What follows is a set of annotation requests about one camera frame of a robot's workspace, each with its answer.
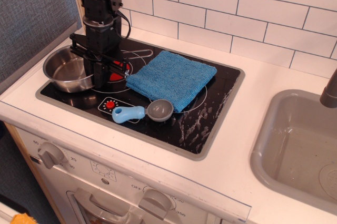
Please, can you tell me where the black toy stove top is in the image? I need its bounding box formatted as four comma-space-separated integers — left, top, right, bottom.
35, 32, 245, 161

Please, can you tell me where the grey right oven knob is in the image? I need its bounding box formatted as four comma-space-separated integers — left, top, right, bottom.
138, 189, 172, 220

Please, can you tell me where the grey oven door handle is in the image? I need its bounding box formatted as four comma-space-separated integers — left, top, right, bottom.
73, 188, 145, 223

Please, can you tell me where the blue folded cloth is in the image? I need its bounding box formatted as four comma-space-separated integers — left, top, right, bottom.
126, 50, 217, 113

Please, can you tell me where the yellow object bottom left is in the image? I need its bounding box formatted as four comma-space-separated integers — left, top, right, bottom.
10, 213, 37, 224

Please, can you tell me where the grey plastic sink basin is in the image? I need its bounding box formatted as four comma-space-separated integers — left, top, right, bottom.
251, 89, 336, 215

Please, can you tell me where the grey left timer knob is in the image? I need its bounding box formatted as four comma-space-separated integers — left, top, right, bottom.
37, 142, 64, 169

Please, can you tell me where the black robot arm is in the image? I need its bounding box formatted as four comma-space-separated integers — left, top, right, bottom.
70, 0, 126, 88

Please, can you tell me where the stainless steel pot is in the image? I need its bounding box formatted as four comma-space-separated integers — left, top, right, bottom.
43, 45, 153, 93

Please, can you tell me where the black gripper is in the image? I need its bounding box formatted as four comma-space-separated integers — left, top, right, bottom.
70, 20, 127, 88

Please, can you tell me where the grey faucet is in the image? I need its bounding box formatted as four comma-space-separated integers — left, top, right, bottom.
320, 70, 337, 108

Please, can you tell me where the blue grey toy scoop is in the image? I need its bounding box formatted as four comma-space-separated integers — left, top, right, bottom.
112, 99, 174, 124

